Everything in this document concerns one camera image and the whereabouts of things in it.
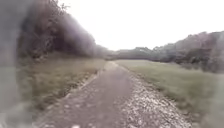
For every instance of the robot's own part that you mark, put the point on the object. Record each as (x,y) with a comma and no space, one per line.
(75,126)

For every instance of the grey gravel path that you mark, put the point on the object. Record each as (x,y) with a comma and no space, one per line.
(106,96)

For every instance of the grass verge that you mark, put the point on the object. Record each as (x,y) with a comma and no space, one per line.
(56,78)

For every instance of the grass field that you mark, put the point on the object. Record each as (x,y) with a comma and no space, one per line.
(180,80)

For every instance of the wood of trees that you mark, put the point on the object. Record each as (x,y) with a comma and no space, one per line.
(60,36)

